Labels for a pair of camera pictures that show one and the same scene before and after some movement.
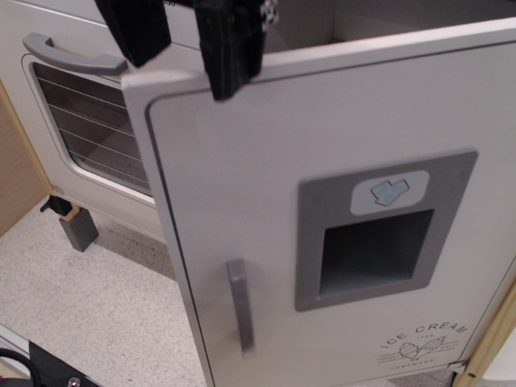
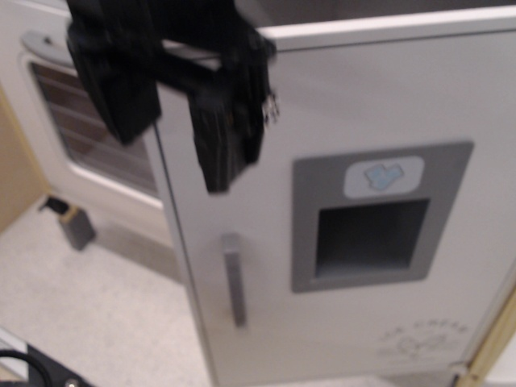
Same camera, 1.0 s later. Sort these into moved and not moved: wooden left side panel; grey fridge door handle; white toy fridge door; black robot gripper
Moved: grey fridge door handle; black robot gripper
Not moved: white toy fridge door; wooden left side panel
